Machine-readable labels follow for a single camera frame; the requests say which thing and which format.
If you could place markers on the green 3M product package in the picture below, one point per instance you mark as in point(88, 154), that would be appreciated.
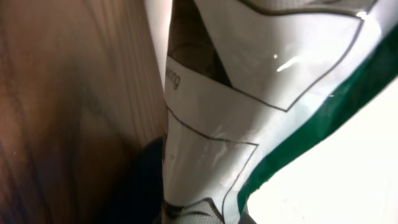
point(250, 85)

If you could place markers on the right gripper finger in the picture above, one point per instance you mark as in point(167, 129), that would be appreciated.
point(137, 196)

